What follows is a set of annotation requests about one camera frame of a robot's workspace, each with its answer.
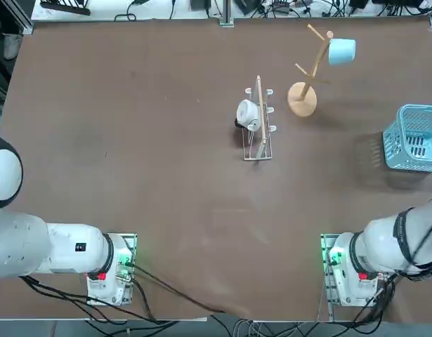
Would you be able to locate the light blue cup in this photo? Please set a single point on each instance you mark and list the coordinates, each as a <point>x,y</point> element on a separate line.
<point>342,52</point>

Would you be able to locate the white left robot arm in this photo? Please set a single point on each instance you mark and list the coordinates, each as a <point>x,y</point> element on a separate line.
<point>61,252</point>

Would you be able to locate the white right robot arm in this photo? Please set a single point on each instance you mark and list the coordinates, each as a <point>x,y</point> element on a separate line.
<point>380,235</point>

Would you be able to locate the white cup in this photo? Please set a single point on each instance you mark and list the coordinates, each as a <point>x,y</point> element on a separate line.
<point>245,110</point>

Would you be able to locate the wooden cup rack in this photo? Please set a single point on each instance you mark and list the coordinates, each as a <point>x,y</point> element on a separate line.
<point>301,102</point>

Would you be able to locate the light blue plastic basket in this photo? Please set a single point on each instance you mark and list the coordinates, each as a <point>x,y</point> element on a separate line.
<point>391,147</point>

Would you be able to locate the black plug adapter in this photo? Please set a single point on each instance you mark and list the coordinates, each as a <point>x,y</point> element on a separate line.
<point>200,4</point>

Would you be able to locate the black power adapter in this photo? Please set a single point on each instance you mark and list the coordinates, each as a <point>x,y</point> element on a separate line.
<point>249,5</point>

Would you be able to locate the black orange device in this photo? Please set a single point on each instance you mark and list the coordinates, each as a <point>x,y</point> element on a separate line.
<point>284,3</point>

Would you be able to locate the person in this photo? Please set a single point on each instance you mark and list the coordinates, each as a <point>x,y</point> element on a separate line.
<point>12,45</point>

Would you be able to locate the aluminium profile bar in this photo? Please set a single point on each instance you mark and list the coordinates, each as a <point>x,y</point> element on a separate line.
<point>24,22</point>

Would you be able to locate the long black power strip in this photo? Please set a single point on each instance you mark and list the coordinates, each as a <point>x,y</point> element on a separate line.
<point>398,2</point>

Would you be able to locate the aluminium profile post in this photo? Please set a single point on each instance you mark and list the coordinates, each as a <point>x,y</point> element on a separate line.
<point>227,17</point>

